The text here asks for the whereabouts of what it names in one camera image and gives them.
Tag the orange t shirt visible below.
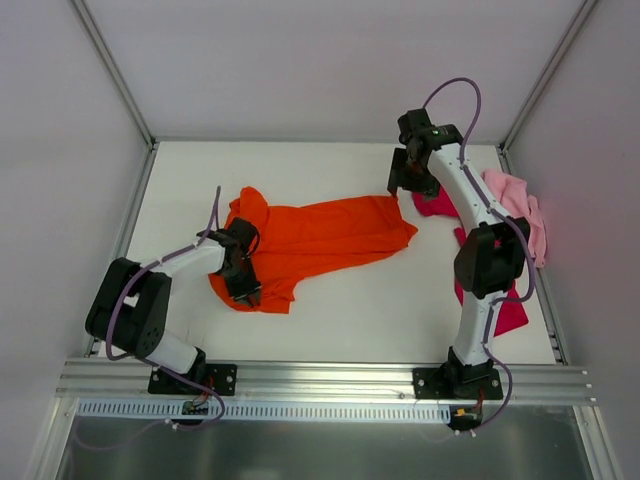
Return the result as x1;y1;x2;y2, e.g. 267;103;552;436
209;186;418;314

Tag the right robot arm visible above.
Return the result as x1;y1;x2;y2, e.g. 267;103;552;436
387;109;530;400

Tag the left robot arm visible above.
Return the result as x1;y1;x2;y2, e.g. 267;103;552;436
85;218;261;396

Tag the magenta t shirt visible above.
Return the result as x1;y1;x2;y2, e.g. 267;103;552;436
411;188;530;336

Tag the light pink t shirt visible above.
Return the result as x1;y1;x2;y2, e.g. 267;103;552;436
482;169;547;268

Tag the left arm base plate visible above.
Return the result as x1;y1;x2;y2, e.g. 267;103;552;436
147;363;238;396

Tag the white slotted cable duct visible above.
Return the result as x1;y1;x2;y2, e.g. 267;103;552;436
76;399;451;425

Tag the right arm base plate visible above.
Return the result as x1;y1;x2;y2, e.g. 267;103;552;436
412;365;504;401

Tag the right aluminium frame post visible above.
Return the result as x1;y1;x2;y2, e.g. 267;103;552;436
498;0;600;152

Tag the aluminium frame post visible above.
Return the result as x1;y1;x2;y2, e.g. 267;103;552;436
69;0;160;151
498;0;600;152

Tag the left aluminium frame post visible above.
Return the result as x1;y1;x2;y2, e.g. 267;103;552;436
69;0;160;151

